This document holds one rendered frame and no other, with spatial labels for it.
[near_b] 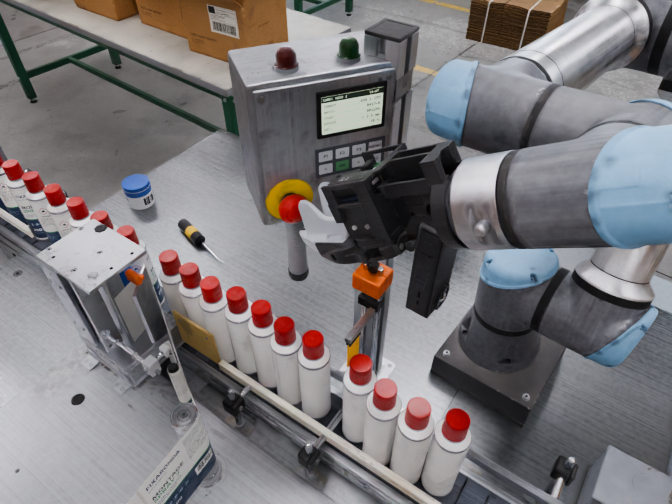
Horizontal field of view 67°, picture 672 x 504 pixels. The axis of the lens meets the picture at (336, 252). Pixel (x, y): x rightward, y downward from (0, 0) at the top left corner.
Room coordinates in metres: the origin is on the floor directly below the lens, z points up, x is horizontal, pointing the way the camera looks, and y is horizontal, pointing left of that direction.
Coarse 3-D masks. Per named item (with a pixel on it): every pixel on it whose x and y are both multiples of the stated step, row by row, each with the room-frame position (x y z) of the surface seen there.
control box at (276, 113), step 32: (352, 32) 0.62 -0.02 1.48; (256, 64) 0.53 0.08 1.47; (320, 64) 0.53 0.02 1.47; (352, 64) 0.53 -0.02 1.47; (384, 64) 0.54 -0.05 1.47; (256, 96) 0.48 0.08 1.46; (288, 96) 0.49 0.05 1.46; (256, 128) 0.48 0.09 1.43; (288, 128) 0.49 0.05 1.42; (384, 128) 0.53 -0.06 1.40; (256, 160) 0.48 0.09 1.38; (288, 160) 0.49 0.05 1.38; (256, 192) 0.50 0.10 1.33; (288, 192) 0.49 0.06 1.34
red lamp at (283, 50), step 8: (280, 48) 0.52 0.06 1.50; (288, 48) 0.52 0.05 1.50; (280, 56) 0.51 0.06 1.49; (288, 56) 0.51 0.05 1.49; (296, 56) 0.52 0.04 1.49; (280, 64) 0.51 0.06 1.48; (288, 64) 0.51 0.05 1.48; (296, 64) 0.52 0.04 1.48; (280, 72) 0.51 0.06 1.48; (288, 72) 0.51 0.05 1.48
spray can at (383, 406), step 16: (384, 384) 0.38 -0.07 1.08; (368, 400) 0.38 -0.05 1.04; (384, 400) 0.36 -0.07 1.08; (400, 400) 0.38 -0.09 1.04; (368, 416) 0.36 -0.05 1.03; (384, 416) 0.35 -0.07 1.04; (368, 432) 0.36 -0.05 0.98; (384, 432) 0.35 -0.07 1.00; (368, 448) 0.36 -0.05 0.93; (384, 448) 0.35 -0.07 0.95; (384, 464) 0.35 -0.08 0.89
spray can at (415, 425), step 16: (416, 400) 0.35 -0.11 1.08; (400, 416) 0.35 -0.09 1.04; (416, 416) 0.33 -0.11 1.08; (400, 432) 0.33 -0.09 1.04; (416, 432) 0.33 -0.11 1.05; (432, 432) 0.33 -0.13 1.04; (400, 448) 0.33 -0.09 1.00; (416, 448) 0.32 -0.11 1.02; (400, 464) 0.32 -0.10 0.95; (416, 464) 0.32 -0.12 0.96; (416, 480) 0.32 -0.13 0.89
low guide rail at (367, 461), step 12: (228, 372) 0.51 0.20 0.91; (240, 372) 0.51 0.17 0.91; (252, 384) 0.48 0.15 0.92; (264, 396) 0.46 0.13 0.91; (276, 396) 0.46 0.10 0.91; (288, 408) 0.44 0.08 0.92; (300, 420) 0.42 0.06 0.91; (312, 420) 0.41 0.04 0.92; (324, 432) 0.39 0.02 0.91; (336, 444) 0.38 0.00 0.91; (348, 444) 0.37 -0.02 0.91; (360, 456) 0.35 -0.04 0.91; (372, 468) 0.34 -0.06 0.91; (384, 468) 0.33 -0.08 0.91; (396, 480) 0.32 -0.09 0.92; (408, 492) 0.30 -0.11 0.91; (420, 492) 0.30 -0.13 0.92
